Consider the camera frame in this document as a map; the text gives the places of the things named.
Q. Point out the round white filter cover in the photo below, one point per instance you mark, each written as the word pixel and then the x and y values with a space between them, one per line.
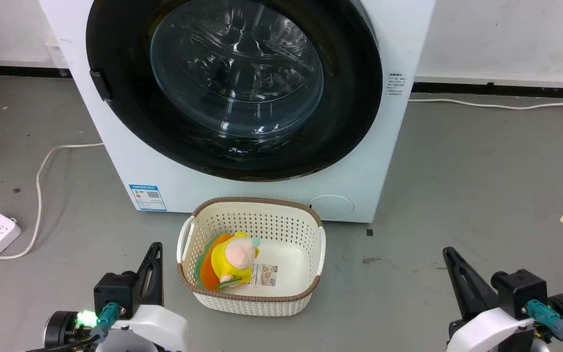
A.
pixel 331 208

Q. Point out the blue energy label sticker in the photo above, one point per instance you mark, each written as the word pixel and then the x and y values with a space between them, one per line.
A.
pixel 147 197

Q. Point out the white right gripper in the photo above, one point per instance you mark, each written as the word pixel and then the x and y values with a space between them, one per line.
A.
pixel 491 332

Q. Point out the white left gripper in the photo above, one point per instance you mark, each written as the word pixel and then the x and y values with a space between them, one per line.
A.
pixel 159 330

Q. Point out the paper label in basket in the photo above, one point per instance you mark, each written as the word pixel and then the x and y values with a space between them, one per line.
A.
pixel 265 275

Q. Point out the white front-load washing machine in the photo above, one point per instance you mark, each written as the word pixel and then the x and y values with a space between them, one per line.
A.
pixel 262 198

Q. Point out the round black glass washer door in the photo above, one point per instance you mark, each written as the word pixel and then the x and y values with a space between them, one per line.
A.
pixel 355 98

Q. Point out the cream perforated laundry basket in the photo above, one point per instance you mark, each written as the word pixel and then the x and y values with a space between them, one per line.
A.
pixel 262 220

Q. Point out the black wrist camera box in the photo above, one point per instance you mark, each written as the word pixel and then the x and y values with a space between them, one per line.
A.
pixel 115 291
pixel 518 291

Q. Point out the left arm black wrist joint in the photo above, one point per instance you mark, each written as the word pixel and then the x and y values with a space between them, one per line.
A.
pixel 59 330

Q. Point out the small text sticker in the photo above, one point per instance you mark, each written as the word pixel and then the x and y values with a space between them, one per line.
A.
pixel 396 84

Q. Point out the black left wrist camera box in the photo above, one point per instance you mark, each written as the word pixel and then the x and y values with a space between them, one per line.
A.
pixel 115 291

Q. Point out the yellow plush doll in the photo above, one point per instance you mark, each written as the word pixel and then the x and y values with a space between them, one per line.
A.
pixel 235 256

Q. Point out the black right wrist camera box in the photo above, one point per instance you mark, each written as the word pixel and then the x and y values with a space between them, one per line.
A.
pixel 518 291

